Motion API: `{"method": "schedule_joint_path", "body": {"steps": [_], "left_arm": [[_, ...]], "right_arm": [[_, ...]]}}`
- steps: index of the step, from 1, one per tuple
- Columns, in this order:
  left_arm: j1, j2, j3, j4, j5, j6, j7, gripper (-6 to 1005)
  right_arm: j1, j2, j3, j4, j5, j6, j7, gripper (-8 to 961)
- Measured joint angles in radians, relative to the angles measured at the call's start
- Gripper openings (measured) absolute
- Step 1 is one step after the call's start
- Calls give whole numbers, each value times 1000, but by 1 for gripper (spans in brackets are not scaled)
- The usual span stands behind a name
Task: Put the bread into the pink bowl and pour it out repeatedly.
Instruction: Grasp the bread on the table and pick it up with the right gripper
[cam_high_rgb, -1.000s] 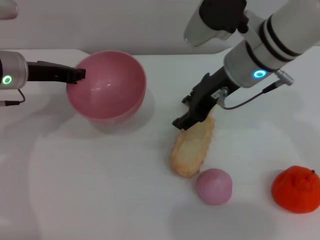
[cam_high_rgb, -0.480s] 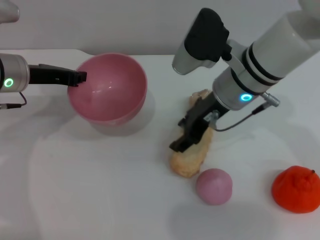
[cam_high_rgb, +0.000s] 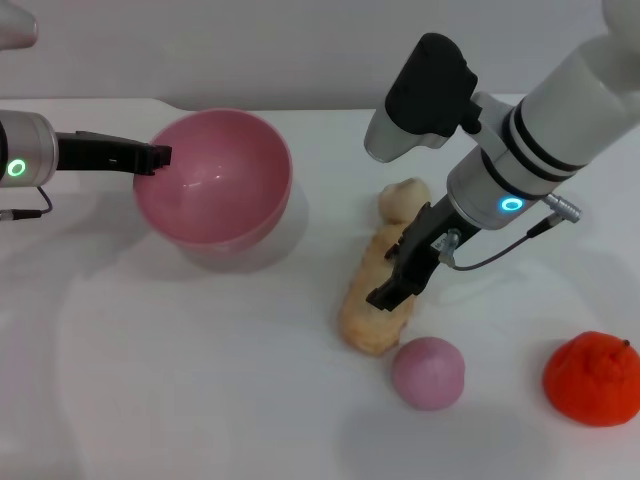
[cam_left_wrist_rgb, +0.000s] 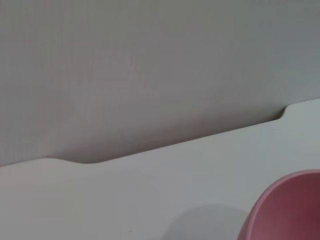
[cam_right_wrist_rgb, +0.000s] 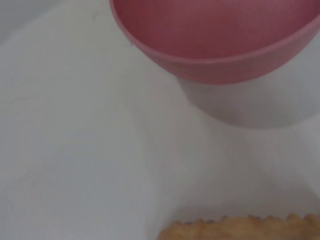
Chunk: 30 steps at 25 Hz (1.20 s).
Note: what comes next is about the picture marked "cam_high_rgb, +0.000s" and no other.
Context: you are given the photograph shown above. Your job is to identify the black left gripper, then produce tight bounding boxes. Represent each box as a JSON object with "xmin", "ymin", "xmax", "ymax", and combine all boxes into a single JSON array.
[{"xmin": 55, "ymin": 130, "xmax": 174, "ymax": 177}]

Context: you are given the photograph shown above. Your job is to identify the orange-red persimmon bun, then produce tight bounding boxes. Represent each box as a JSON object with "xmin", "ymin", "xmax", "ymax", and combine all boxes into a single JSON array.
[{"xmin": 543, "ymin": 330, "xmax": 640, "ymax": 428}]

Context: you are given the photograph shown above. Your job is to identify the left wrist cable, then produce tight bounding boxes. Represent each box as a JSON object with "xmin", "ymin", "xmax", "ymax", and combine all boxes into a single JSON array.
[{"xmin": 0, "ymin": 187, "xmax": 54, "ymax": 221}]

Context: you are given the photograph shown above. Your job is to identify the wrist cable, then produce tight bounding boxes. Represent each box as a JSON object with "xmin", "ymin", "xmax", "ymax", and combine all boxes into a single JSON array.
[
  {"xmin": 0, "ymin": 187, "xmax": 54, "ymax": 221},
  {"xmin": 429, "ymin": 192, "xmax": 584, "ymax": 272}
]

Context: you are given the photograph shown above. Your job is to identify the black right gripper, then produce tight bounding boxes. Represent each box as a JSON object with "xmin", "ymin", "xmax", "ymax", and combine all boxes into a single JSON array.
[{"xmin": 367, "ymin": 197, "xmax": 481, "ymax": 312}]

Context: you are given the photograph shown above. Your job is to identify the long ridged orange bread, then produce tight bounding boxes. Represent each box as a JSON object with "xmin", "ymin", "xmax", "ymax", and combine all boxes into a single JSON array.
[{"xmin": 337, "ymin": 219, "xmax": 426, "ymax": 357}]

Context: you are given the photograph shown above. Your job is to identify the beige peach-shaped bun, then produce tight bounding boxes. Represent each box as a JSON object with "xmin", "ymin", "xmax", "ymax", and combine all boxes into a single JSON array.
[{"xmin": 378, "ymin": 177, "xmax": 432, "ymax": 226}]

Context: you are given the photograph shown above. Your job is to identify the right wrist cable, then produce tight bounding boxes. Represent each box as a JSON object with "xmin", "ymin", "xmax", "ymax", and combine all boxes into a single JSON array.
[{"xmin": 429, "ymin": 192, "xmax": 584, "ymax": 272}]

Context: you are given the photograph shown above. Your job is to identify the pink round bun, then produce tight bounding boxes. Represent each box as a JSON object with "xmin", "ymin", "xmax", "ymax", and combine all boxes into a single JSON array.
[{"xmin": 390, "ymin": 336, "xmax": 466, "ymax": 412}]

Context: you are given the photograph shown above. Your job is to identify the pink plastic bowl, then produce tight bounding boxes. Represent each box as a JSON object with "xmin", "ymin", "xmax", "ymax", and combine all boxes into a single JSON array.
[{"xmin": 133, "ymin": 109, "xmax": 294, "ymax": 249}]

